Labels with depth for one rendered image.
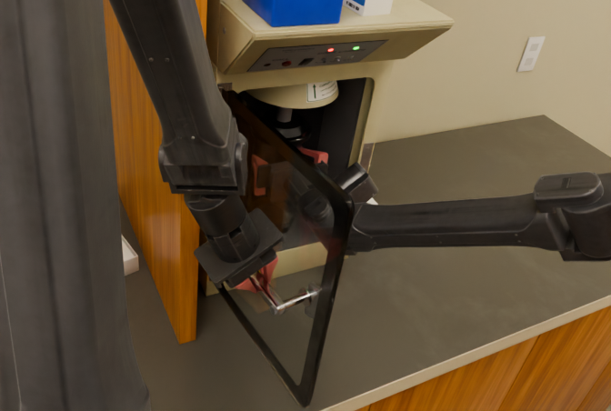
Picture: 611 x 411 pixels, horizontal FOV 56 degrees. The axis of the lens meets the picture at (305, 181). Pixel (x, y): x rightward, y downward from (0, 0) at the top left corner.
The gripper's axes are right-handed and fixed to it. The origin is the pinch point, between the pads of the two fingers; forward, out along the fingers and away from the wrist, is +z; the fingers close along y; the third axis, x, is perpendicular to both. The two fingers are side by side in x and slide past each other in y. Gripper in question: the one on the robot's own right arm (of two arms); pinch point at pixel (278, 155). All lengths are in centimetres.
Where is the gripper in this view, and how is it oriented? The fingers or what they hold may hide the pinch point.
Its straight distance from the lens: 109.5
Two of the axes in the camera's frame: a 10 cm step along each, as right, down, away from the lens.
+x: -1.3, 8.1, 5.7
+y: -8.9, 1.6, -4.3
